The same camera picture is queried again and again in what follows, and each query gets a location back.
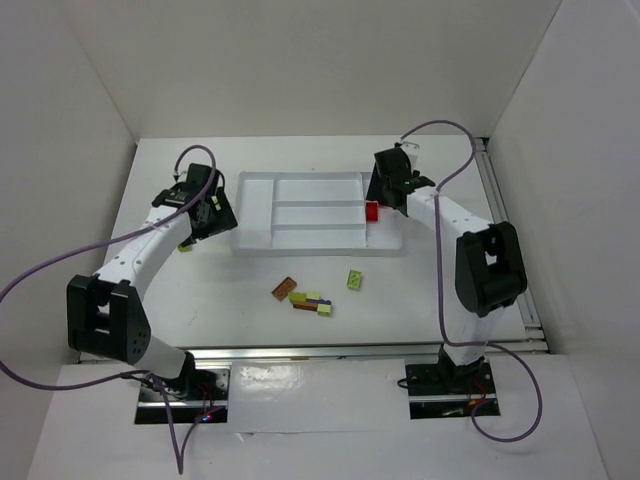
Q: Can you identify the red lego brick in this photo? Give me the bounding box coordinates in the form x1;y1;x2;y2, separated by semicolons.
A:
365;201;380;223

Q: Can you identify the brown lego plate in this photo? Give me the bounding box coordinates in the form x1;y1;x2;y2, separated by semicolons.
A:
271;277;297;301
292;301;319;311

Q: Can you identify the curved green lego brick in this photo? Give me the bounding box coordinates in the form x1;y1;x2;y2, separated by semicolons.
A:
288;291;307;304

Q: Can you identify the purple lego plate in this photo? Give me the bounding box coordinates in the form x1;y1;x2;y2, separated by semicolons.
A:
306;298;332;305

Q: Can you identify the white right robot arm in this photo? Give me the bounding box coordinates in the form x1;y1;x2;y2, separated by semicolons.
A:
366;143;527;394

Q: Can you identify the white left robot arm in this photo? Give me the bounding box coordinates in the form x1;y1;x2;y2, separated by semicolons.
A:
66;164;238;397

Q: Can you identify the white compartment sorting tray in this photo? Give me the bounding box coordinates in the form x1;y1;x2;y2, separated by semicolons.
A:
230;172;403;257

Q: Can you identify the aluminium rail right side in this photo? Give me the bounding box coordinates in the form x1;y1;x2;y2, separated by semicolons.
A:
475;137;548;351

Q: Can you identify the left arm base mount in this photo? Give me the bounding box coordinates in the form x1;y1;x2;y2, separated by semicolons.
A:
134;365;231;425

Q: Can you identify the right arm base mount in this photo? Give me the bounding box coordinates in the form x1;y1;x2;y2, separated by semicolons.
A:
397;362;501;420

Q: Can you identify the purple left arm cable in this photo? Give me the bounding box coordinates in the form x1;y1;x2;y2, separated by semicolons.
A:
0;144;224;475

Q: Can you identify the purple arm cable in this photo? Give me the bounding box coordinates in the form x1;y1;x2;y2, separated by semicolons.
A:
399;119;544;444
0;144;224;475

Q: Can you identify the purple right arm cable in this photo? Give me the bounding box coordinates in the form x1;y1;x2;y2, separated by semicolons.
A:
399;119;544;444

